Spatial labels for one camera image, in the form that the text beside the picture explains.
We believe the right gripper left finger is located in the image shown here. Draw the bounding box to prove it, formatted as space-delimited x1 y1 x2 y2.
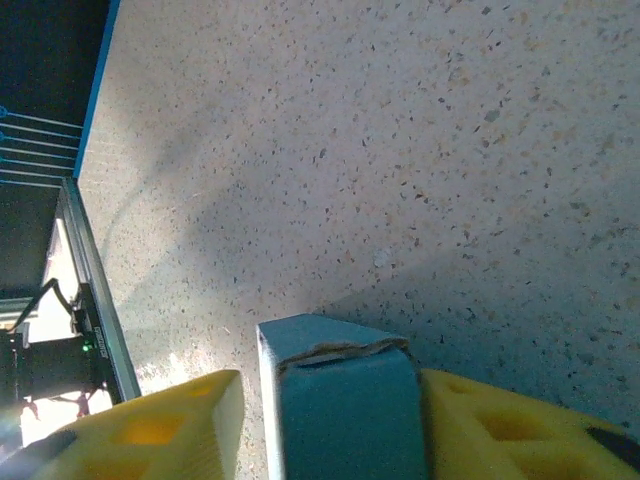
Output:
14 368 245 480

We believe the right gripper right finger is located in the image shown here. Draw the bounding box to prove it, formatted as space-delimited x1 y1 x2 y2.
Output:
421 368 640 480

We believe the light blue cloth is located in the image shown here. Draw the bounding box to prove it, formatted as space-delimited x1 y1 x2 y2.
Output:
255 313 430 480

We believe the aluminium frame rail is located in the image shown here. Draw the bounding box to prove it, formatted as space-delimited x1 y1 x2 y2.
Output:
52 177 144 406

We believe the blue-trimmed aluminium side rail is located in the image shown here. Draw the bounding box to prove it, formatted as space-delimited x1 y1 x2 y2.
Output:
72 0 122 180

